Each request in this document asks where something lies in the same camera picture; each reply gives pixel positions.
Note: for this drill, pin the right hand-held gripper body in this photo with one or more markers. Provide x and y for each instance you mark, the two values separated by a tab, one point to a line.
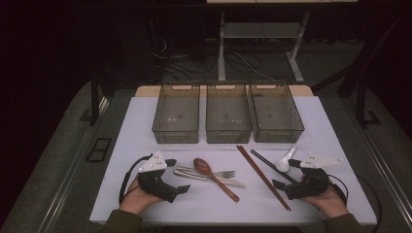
311	186

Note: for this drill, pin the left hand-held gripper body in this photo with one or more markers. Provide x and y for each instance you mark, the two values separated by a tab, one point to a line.
155	184

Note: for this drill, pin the black chopstick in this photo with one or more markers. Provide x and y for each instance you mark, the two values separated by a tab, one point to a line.
266	159

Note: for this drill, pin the brown wooden spoon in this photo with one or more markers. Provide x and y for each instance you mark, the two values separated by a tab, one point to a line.
201	165

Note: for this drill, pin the metal forks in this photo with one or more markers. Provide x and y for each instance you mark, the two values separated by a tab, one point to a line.
233	183

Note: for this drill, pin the metal fork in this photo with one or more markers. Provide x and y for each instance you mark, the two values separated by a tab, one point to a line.
226	174

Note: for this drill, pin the clear grey plastic bin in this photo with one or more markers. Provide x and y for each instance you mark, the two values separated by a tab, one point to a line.
228	113
176	113
277	113

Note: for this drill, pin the person's right hand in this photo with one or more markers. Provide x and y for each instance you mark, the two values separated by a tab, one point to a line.
327	202

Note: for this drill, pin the person's left hand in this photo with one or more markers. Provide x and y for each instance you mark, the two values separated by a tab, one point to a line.
136	199

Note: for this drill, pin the black metal stand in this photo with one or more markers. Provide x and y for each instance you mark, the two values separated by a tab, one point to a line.
95	103
361	103

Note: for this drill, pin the black rectangular floor frame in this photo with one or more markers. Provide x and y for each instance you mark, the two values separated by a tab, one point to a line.
92	150

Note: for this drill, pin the metal floor rail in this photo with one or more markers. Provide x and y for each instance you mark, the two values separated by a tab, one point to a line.
388	174
64	184

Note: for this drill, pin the white metal desk frame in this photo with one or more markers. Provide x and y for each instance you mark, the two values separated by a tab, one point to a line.
221	48

